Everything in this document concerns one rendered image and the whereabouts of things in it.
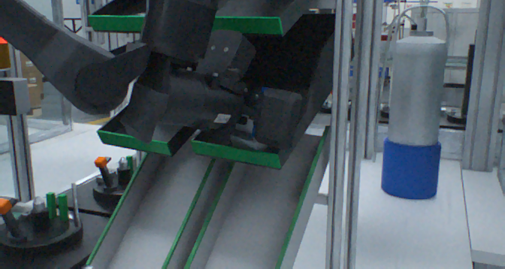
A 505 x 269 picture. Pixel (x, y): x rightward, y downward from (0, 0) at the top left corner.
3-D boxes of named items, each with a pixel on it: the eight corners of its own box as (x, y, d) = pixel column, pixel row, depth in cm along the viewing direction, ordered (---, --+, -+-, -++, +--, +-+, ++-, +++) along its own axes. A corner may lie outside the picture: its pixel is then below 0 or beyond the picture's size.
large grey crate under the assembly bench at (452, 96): (497, 110, 535) (500, 91, 529) (438, 105, 563) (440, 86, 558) (500, 104, 569) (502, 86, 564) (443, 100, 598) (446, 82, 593)
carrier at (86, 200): (140, 228, 98) (137, 168, 95) (46, 211, 106) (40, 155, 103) (195, 188, 120) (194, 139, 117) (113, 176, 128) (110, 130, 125)
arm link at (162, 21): (72, 100, 43) (103, -35, 41) (74, 86, 50) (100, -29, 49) (195, 126, 47) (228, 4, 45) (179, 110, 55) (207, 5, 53)
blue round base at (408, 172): (436, 203, 134) (441, 150, 130) (377, 195, 139) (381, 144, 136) (436, 184, 148) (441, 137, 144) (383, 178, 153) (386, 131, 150)
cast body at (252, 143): (260, 162, 61) (248, 117, 57) (234, 153, 63) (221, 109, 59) (297, 125, 65) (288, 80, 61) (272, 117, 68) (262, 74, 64)
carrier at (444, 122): (506, 135, 169) (510, 100, 166) (431, 129, 177) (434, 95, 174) (498, 121, 191) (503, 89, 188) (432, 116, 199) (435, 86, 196)
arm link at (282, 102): (246, 149, 46) (259, 85, 46) (126, 110, 58) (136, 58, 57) (293, 151, 53) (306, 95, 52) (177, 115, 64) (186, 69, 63)
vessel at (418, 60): (438, 149, 131) (452, 4, 122) (384, 144, 136) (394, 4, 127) (438, 137, 144) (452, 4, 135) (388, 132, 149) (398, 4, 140)
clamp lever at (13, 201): (18, 240, 83) (0, 207, 79) (9, 238, 83) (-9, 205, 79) (32, 225, 85) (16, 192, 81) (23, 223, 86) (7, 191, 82)
